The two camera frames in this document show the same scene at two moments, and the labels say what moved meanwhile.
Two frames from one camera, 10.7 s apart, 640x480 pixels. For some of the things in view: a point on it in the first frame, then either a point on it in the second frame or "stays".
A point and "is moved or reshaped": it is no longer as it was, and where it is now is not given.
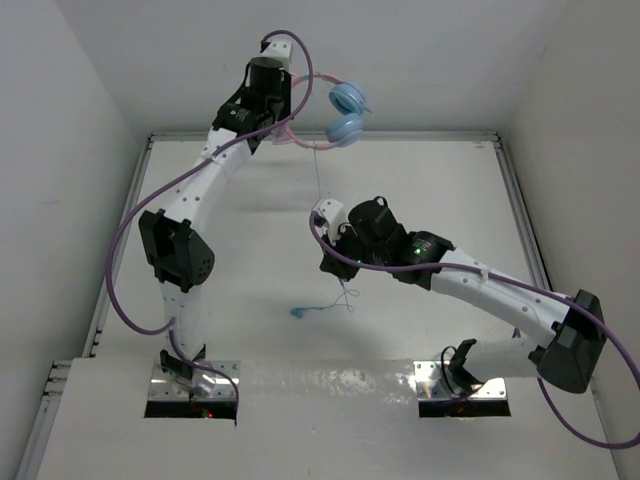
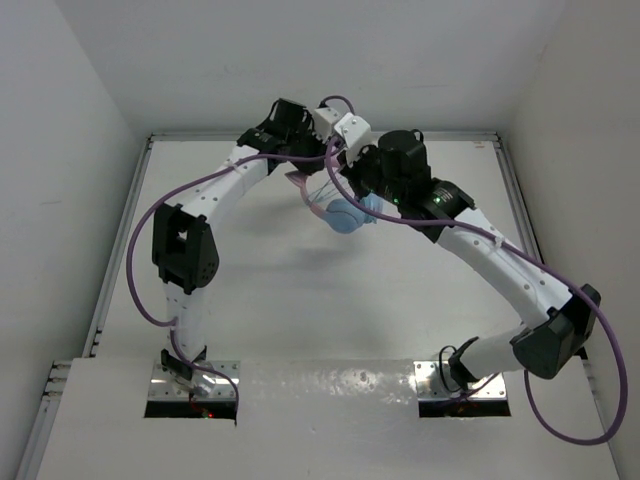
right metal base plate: [435, 382] stays
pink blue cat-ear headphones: [345, 125] is moved or reshaped
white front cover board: [307, 421] stays
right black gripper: [342, 270] to [351, 170]
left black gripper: [283, 85] to [306, 130]
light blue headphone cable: [300, 311] to [317, 190]
